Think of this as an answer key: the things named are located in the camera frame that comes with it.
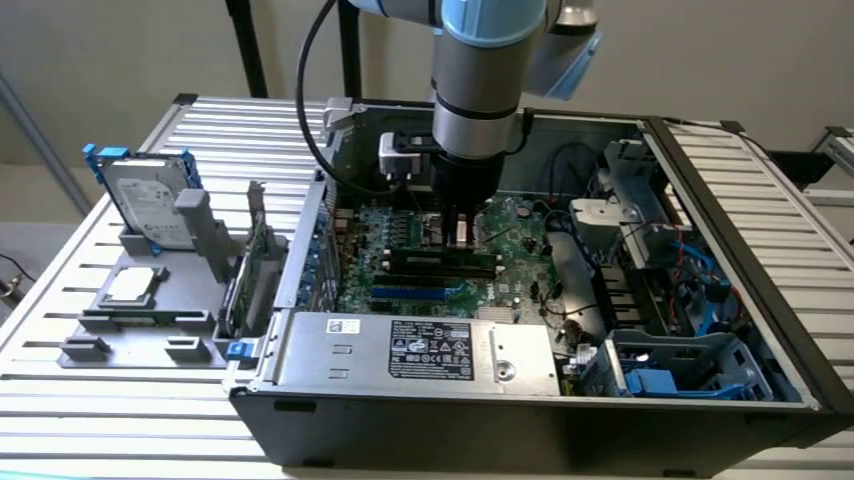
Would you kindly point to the black RAM slot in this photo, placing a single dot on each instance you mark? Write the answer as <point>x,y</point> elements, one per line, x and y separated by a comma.
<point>434,278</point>

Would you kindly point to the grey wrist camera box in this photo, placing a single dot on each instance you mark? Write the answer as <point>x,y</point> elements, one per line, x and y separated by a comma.
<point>398,155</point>

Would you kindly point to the black box beside table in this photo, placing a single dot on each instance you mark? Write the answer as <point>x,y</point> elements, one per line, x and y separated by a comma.
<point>797,167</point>

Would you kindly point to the black stand pole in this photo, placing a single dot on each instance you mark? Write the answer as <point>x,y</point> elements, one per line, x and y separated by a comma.
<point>248,47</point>
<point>350,50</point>

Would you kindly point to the grey parts rack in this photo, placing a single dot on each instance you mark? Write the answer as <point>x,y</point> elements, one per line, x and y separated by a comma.
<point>173,295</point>

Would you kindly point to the green motherboard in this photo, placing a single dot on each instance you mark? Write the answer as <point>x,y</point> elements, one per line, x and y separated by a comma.
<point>440,255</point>

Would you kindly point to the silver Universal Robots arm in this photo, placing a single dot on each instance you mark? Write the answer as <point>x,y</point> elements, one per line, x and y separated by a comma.
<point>476,65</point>

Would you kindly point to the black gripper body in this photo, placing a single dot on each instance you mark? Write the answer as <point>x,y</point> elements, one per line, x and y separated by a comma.
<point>467,176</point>

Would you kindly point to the open black PC case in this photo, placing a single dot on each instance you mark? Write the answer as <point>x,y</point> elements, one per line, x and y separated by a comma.
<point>534,320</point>

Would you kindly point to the green graphics card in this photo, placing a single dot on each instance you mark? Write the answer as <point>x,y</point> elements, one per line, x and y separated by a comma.
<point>250,265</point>

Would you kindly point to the silver power supply unit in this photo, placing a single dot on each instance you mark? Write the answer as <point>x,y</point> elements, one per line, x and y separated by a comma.
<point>414,350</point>

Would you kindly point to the blue expansion slot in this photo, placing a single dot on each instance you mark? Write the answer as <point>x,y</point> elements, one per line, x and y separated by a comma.
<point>416,292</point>

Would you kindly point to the silver hard disk blue caddy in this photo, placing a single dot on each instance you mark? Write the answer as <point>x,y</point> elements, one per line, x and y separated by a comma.
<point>148,197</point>

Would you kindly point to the aluminium profile frame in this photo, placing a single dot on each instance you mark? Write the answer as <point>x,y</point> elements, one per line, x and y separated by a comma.
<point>830,170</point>

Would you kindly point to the silver CPU chip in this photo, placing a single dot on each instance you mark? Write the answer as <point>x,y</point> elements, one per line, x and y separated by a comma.
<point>133,283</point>

